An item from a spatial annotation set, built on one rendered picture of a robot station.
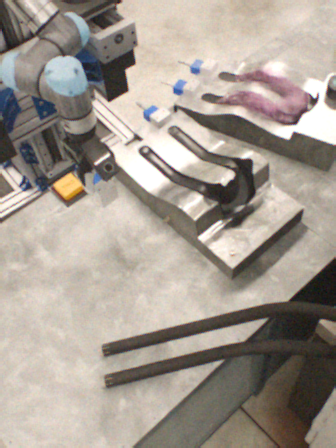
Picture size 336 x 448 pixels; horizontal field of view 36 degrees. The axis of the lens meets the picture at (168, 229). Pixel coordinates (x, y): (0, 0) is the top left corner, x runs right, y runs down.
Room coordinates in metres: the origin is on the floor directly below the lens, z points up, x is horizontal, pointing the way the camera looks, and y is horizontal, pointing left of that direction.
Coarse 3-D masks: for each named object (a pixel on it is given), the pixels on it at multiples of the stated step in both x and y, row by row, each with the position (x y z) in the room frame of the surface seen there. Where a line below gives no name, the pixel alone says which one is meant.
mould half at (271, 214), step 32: (160, 128) 1.07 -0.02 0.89; (192, 128) 1.05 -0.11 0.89; (128, 160) 0.96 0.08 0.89; (192, 160) 0.94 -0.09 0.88; (256, 160) 0.86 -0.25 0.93; (160, 192) 0.84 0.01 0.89; (192, 192) 0.79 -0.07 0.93; (256, 192) 0.81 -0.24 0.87; (192, 224) 0.71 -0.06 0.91; (224, 224) 0.73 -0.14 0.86; (256, 224) 0.72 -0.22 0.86; (288, 224) 0.72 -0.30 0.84; (224, 256) 0.64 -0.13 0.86; (256, 256) 0.65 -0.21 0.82
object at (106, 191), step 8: (96, 176) 0.87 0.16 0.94; (96, 184) 0.84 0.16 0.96; (104, 184) 0.83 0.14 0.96; (112, 184) 0.83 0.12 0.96; (96, 192) 0.81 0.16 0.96; (104, 192) 0.81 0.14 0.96; (112, 192) 0.82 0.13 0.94; (96, 200) 0.82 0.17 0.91; (104, 200) 0.81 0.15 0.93; (112, 200) 0.82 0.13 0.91
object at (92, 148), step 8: (96, 136) 0.83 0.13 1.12; (80, 144) 0.82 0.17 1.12; (88, 144) 0.82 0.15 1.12; (96, 144) 0.82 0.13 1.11; (88, 152) 0.80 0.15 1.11; (96, 152) 0.80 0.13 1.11; (104, 152) 0.80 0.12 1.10; (88, 160) 0.79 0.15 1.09; (96, 160) 0.78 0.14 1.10; (104, 160) 0.79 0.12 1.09; (112, 160) 0.79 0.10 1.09; (96, 168) 0.77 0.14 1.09; (104, 168) 0.77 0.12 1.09; (112, 168) 0.77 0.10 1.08; (104, 176) 0.75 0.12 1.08; (112, 176) 0.76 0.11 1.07
